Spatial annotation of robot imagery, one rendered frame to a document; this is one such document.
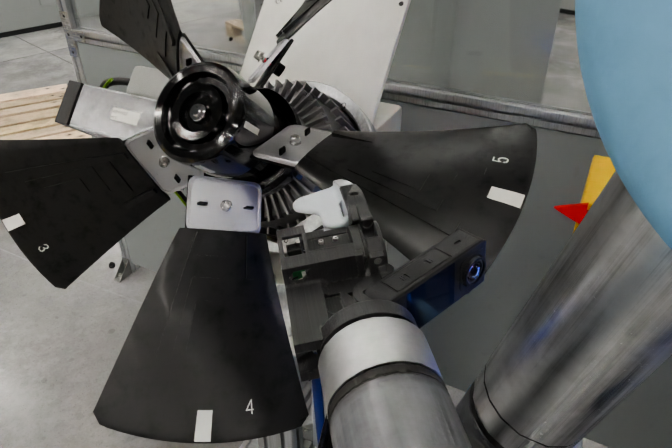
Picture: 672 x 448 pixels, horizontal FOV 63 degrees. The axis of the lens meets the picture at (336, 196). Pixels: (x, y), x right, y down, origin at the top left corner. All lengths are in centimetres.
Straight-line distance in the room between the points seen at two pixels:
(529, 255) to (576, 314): 114
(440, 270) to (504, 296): 114
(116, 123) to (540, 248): 101
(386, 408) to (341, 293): 12
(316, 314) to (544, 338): 15
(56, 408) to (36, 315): 48
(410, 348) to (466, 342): 136
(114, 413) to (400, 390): 41
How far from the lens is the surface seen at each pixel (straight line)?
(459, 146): 60
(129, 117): 92
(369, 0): 94
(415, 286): 40
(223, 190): 66
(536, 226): 141
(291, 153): 61
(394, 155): 59
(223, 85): 63
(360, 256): 41
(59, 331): 228
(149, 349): 64
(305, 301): 40
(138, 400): 65
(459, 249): 44
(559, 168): 133
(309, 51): 93
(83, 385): 206
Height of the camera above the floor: 146
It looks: 32 degrees down
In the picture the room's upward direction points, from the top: straight up
